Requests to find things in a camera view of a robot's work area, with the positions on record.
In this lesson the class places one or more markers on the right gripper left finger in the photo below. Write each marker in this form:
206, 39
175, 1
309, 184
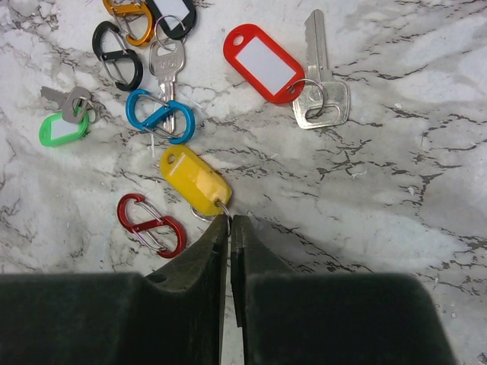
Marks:
171, 316

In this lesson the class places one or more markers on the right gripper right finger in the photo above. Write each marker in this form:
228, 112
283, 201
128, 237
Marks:
289, 317

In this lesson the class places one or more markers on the red carabiner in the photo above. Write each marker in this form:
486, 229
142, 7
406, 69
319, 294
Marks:
143, 230

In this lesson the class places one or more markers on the yellow key tag with key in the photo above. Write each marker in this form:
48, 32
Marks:
206, 192

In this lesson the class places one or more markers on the light blue carabiner middle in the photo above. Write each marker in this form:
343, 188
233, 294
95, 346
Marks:
152, 122

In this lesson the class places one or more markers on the green key tag with key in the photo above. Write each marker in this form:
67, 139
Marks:
71, 122

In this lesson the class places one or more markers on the red key tag with key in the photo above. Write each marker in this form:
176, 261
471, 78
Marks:
318, 100

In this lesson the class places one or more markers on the black key tag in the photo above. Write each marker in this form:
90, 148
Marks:
167, 55

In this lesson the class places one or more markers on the orange carabiner near black tag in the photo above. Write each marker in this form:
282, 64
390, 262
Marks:
123, 13

